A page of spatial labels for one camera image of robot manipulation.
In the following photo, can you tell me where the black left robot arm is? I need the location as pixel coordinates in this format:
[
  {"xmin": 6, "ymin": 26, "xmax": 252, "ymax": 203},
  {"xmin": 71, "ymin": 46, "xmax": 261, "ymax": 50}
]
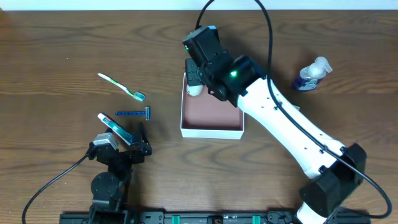
[{"xmin": 85, "ymin": 113, "xmax": 211, "ymax": 223}]

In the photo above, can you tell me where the white cosmetic tube gold cap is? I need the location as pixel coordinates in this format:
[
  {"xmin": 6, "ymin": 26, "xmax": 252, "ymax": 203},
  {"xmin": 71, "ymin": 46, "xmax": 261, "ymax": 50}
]
[{"xmin": 186, "ymin": 85, "xmax": 203, "ymax": 96}]

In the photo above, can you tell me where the green white toothbrush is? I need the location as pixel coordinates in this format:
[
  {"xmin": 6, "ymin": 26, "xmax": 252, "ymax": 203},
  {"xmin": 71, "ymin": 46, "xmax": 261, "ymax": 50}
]
[{"xmin": 98, "ymin": 73, "xmax": 146, "ymax": 102}]

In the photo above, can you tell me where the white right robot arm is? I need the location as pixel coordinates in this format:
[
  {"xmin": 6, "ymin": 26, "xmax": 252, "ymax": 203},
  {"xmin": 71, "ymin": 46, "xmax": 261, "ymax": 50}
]
[{"xmin": 195, "ymin": 53, "xmax": 367, "ymax": 223}]

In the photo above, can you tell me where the teal toothpaste tube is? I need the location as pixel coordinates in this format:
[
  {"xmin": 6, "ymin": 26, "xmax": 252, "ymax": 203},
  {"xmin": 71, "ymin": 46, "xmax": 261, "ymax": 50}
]
[{"xmin": 98, "ymin": 113, "xmax": 134, "ymax": 146}]

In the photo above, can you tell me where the blue disposable razor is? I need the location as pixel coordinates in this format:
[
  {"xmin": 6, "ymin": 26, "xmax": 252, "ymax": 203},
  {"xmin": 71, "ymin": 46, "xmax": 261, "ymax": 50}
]
[{"xmin": 115, "ymin": 106, "xmax": 150, "ymax": 121}]

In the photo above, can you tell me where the blue foam soap pump bottle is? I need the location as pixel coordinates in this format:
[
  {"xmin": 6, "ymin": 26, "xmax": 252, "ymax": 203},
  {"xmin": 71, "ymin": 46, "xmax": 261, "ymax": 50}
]
[{"xmin": 293, "ymin": 57, "xmax": 333, "ymax": 91}]

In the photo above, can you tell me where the white box with pink interior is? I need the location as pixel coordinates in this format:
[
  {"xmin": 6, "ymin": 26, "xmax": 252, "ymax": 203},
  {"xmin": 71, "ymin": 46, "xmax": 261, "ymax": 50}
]
[{"xmin": 180, "ymin": 77, "xmax": 244, "ymax": 139}]

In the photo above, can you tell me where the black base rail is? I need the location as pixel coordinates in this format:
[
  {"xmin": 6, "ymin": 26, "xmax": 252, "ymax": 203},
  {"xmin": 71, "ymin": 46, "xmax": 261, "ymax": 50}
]
[{"xmin": 58, "ymin": 210, "xmax": 373, "ymax": 224}]

